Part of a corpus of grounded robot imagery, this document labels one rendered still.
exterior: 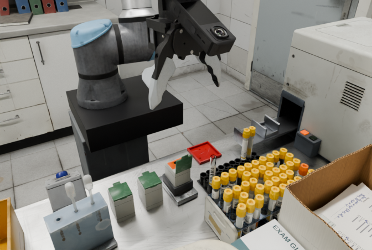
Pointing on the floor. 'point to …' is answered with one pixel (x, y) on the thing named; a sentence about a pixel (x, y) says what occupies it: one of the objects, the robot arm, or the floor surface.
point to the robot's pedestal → (109, 155)
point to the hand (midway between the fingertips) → (190, 99)
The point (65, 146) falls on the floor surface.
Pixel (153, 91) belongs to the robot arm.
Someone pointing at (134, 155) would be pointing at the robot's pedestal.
